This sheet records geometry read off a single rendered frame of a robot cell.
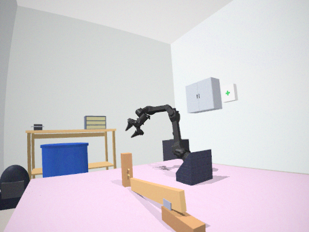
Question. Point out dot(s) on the brown wooden rail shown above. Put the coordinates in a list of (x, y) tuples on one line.
[(157, 192)]

